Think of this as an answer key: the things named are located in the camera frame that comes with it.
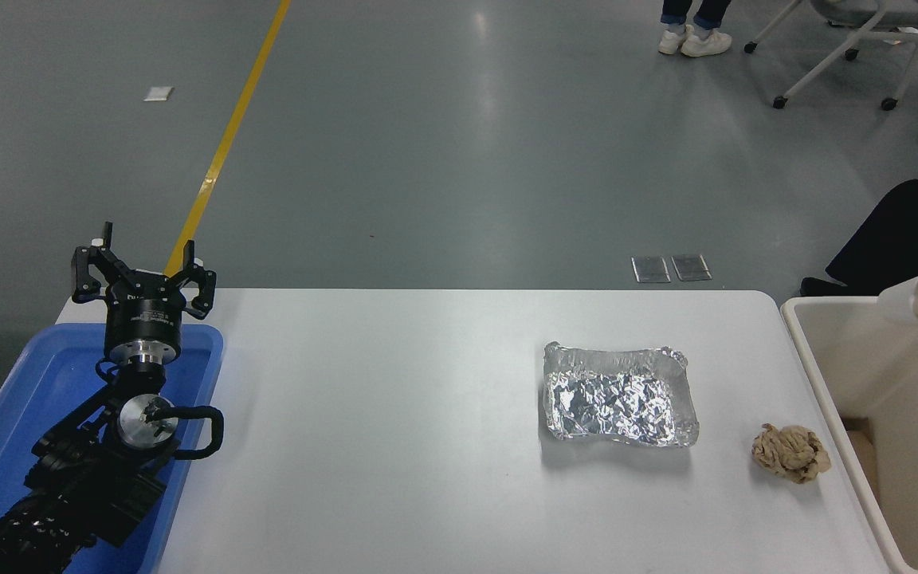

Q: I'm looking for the white wheeled office chair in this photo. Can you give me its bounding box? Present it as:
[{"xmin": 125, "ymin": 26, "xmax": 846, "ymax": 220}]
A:
[{"xmin": 744, "ymin": 0, "xmax": 918, "ymax": 111}]

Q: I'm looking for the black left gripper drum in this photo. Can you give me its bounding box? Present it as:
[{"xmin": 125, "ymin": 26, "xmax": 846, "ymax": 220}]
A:
[{"xmin": 105, "ymin": 275, "xmax": 188, "ymax": 346}]

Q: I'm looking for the person in black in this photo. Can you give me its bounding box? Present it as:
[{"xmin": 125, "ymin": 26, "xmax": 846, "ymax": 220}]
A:
[{"xmin": 800, "ymin": 163, "xmax": 918, "ymax": 297}]

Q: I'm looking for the crumpled tan paper ball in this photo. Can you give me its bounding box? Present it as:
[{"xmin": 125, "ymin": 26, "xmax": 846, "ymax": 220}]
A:
[{"xmin": 751, "ymin": 423, "xmax": 832, "ymax": 485}]

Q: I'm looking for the standing person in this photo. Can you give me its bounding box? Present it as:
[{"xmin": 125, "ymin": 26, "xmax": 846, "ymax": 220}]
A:
[{"xmin": 658, "ymin": 0, "xmax": 732, "ymax": 58}]

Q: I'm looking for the blue plastic tray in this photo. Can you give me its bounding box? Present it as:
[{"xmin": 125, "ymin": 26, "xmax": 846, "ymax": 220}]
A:
[{"xmin": 0, "ymin": 323, "xmax": 225, "ymax": 574}]

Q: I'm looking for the large pale bin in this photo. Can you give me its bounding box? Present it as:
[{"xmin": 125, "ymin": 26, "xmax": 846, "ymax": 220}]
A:
[{"xmin": 779, "ymin": 296, "xmax": 918, "ymax": 573}]

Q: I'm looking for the crumpled foil tray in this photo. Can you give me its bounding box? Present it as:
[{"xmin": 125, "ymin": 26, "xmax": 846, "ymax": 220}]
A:
[{"xmin": 542, "ymin": 341, "xmax": 700, "ymax": 449}]

